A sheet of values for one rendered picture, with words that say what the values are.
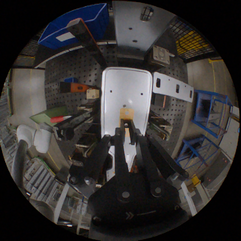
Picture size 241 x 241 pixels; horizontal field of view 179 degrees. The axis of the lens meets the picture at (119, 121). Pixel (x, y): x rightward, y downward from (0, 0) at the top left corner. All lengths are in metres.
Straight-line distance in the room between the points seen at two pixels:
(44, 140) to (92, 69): 0.75
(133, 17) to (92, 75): 0.57
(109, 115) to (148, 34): 0.34
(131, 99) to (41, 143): 0.79
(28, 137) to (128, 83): 0.82
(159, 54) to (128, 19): 0.20
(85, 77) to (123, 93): 0.46
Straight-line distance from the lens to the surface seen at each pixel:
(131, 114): 0.20
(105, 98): 0.34
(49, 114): 0.66
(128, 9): 0.20
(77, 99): 0.74
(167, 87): 0.40
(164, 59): 0.36
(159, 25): 0.23
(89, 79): 0.69
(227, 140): 8.03
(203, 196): 7.66
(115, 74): 0.34
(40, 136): 0.82
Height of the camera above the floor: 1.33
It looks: 69 degrees down
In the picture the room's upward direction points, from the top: 178 degrees counter-clockwise
